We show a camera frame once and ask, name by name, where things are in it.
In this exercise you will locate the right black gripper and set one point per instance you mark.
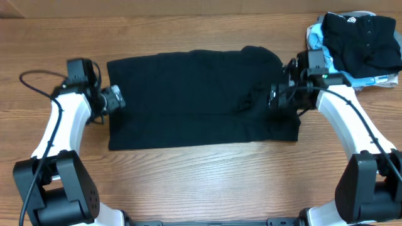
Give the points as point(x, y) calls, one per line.
point(277, 95)

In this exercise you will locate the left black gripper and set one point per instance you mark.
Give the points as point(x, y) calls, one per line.
point(110, 95)

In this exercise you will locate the black t-shirt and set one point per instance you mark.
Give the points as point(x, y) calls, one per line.
point(198, 98)

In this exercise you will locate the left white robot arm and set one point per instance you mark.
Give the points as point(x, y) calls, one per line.
point(53, 183)

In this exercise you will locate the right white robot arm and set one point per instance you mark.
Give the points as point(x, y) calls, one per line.
point(369, 190)

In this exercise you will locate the light blue folded garment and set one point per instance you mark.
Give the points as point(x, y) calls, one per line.
point(315, 42)

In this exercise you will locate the folded black polo shirt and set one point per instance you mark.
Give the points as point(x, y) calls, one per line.
point(362, 46)

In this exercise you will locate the beige grey folded garment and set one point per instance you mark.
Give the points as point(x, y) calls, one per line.
point(391, 81)

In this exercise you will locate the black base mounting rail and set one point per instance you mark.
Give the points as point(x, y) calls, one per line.
point(213, 223)

